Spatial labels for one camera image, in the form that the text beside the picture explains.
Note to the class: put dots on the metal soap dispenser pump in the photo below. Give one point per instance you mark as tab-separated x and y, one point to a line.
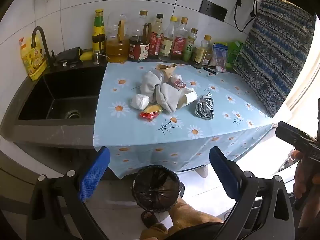
96	58

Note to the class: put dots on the person's fuzzy tan pants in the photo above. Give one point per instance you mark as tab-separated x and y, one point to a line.
185	215

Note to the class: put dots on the black wall outlet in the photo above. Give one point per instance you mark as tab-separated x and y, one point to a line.
212	9

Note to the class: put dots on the blue daisy print tablecloth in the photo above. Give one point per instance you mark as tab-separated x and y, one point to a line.
140	135

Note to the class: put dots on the person's right hand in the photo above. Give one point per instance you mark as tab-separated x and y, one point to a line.
298	182

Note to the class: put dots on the grey cloth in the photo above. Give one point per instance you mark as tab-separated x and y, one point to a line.
167	97
150	85

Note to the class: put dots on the yellow snack wrapper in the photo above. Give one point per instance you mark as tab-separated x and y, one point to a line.
152	108

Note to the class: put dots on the yellow dish soap bottle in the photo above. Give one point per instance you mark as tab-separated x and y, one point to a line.
32	60

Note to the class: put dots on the green label sauce bottle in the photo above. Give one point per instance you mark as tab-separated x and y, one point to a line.
98	30

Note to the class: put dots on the black faucet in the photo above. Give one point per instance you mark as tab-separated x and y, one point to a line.
46	45

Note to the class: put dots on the round bin with black bag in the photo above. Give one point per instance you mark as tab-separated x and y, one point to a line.
157	190

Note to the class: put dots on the clear bag with red wrappers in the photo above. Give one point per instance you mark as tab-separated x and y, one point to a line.
178	82

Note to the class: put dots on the green box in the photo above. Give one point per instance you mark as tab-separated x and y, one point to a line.
233	52

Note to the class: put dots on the person's slipper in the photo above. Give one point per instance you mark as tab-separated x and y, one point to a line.
148	220

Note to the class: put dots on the brown paper bag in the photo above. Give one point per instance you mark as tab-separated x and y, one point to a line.
166	70

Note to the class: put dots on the black pen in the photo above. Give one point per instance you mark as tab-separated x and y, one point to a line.
210	70

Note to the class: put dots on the person's right forearm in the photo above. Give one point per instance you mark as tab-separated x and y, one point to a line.
307	217

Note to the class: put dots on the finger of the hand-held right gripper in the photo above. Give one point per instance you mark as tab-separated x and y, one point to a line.
292	132

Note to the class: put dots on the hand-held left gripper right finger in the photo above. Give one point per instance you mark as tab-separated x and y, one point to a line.
222	172

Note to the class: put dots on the clear bottle yellow cap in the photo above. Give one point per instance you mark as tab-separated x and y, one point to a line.
166	45

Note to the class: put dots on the large cooking oil bottle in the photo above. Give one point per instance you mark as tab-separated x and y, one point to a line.
117	50

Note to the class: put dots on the amber bottle red label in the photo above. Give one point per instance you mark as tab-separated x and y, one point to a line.
179	45

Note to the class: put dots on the yellow sponge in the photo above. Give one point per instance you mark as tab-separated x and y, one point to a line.
86	55

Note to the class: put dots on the red snack wrapper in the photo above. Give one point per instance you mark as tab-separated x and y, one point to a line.
148	115

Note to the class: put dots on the blue and white packet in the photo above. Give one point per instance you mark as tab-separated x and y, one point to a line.
220	57

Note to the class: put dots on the red label brown cap bottle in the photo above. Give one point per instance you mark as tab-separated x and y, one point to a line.
155	43

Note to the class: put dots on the small dark sauce bottle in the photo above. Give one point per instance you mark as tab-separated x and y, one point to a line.
200	55

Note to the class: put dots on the white tissue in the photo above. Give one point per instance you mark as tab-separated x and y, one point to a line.
140	101

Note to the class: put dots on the black kitchen sink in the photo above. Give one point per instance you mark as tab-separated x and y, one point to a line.
62	90

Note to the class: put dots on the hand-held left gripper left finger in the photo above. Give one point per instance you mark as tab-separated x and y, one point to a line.
93	175

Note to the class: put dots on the green bottle yellow cap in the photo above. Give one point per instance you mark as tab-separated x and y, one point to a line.
188	51

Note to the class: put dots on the silver foil bag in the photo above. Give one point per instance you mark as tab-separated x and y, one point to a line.
203	110

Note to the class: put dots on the blue patterned cloth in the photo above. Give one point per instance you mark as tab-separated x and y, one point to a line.
275	55

